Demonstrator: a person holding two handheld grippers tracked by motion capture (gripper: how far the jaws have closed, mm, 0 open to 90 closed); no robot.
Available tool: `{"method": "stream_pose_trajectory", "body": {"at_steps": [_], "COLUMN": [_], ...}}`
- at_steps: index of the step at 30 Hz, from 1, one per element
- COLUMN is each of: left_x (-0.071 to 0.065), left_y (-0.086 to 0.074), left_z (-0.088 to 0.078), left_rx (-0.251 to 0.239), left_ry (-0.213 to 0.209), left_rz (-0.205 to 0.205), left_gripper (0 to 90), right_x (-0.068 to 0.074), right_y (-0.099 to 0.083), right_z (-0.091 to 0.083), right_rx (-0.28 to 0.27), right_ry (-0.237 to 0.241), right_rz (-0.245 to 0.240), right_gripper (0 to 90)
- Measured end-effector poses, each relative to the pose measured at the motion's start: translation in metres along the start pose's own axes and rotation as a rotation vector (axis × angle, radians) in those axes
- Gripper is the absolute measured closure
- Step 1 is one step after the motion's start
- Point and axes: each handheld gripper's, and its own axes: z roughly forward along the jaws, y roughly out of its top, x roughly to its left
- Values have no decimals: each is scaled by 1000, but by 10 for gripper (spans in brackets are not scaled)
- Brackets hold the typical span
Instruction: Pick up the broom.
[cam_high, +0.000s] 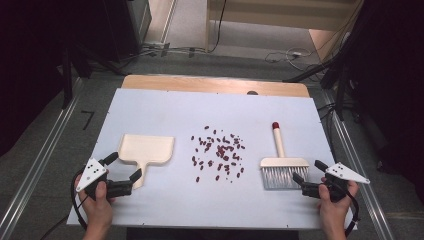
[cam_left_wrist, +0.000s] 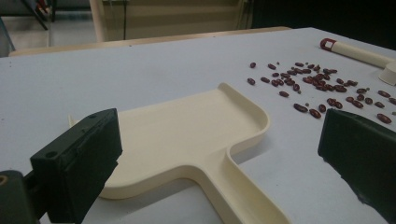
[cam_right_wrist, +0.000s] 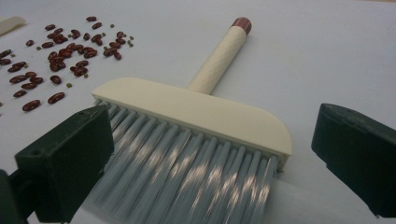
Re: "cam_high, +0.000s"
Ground cream brush with red tip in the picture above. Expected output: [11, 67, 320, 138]
[259, 121, 310, 191]

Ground white board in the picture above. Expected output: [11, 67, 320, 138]
[66, 87, 358, 231]

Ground black cabinet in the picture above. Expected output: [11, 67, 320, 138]
[99, 0, 153, 63]

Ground white floor cables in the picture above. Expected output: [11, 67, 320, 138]
[264, 46, 315, 72]

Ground grey floor cable bundle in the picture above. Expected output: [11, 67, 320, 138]
[139, 41, 208, 60]

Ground person's left hand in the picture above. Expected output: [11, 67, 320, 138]
[74, 173, 116, 231]

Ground red beans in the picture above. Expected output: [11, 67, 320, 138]
[190, 125, 247, 184]

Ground black stand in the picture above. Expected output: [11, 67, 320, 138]
[283, 49, 355, 122]
[61, 43, 128, 109]

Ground left hand-held gripper black cable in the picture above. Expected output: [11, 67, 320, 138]
[70, 169, 89, 232]

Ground wooden table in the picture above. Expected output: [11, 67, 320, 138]
[120, 74, 311, 98]

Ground dark curtain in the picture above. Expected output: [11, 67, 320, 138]
[0, 0, 105, 158]
[333, 0, 424, 201]

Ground hanging black cable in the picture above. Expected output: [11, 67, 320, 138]
[208, 0, 229, 54]

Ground light wooden shelf unit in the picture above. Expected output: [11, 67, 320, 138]
[204, 0, 365, 63]

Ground cream plastic dustpan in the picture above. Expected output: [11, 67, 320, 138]
[117, 133, 176, 190]

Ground hand-held gripper black cable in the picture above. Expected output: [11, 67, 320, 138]
[70, 169, 89, 232]
[344, 190, 361, 238]

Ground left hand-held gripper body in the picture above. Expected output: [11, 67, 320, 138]
[75, 157, 134, 201]

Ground right hand-held gripper black cable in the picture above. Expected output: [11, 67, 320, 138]
[344, 190, 361, 238]

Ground metal floor rail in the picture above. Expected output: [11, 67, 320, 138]
[321, 89, 398, 240]
[0, 78, 84, 240]

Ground person's right hand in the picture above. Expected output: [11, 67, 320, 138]
[316, 176, 360, 231]

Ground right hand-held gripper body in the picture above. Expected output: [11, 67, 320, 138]
[300, 162, 371, 203]

